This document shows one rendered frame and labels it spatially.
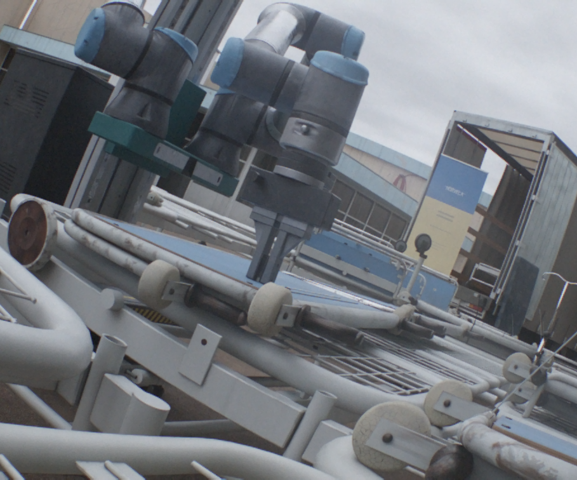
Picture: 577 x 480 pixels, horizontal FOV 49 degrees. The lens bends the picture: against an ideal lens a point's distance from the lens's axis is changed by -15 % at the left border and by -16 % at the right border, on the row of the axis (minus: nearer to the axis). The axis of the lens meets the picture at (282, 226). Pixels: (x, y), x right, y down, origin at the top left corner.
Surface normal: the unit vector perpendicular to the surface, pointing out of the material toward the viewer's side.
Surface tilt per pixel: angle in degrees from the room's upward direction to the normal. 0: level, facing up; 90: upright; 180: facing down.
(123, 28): 61
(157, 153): 90
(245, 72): 107
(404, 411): 85
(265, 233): 90
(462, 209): 89
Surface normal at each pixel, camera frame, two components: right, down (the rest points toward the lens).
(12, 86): -0.34, -0.15
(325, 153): 0.47, 0.17
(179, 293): 0.86, 0.36
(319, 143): 0.21, 0.07
